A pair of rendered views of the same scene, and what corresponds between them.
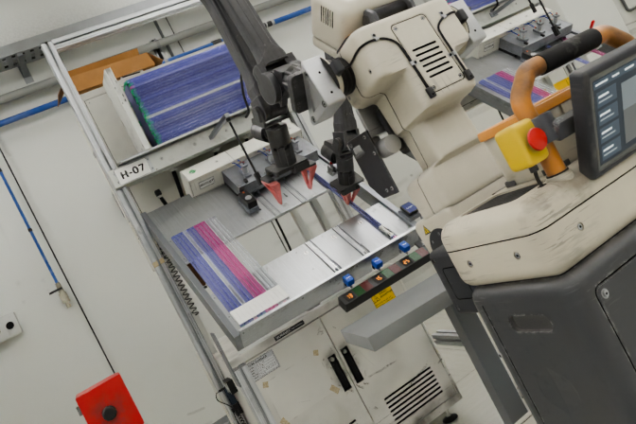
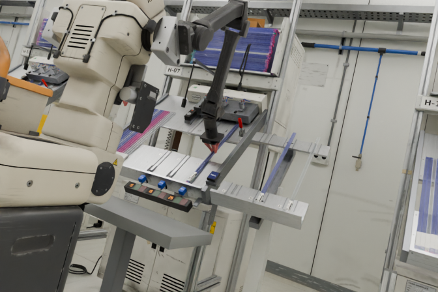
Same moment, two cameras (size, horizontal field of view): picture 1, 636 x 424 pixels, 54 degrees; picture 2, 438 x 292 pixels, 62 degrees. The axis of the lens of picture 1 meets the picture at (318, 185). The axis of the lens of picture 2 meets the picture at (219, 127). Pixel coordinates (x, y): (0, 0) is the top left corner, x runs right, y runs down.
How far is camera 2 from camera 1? 1.75 m
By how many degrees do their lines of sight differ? 50
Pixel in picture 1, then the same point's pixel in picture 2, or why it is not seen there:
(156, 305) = (242, 168)
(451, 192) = (47, 126)
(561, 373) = not seen: outside the picture
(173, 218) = (169, 103)
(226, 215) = (180, 116)
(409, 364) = not seen: hidden behind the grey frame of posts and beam
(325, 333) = (165, 211)
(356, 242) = (177, 169)
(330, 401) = (142, 244)
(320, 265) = (151, 163)
